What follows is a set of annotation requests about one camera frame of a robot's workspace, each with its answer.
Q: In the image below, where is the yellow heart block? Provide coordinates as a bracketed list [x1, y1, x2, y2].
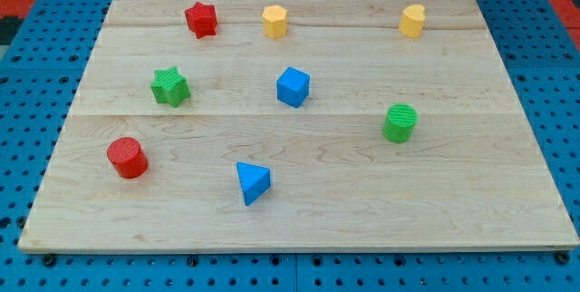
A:
[399, 4, 426, 39]

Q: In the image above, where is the blue cube block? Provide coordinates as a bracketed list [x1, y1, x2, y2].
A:
[276, 67, 311, 108]

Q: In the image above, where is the green cylinder block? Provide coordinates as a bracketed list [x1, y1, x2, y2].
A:
[382, 103, 418, 143]

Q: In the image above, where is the yellow hexagon block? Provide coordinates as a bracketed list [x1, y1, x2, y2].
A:
[262, 5, 287, 39]

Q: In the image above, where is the red star block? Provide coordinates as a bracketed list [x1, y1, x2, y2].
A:
[184, 2, 218, 39]

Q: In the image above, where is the blue triangle block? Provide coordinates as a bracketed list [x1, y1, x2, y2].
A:
[236, 162, 271, 206]

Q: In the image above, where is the wooden board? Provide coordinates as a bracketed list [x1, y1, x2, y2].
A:
[18, 0, 579, 255]

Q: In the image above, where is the green star block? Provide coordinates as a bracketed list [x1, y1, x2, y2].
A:
[150, 66, 191, 108]

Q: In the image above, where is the red cylinder block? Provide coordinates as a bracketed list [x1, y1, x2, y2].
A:
[106, 137, 149, 179]

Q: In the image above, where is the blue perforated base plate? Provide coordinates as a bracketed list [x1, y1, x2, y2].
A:
[1, 0, 579, 291]

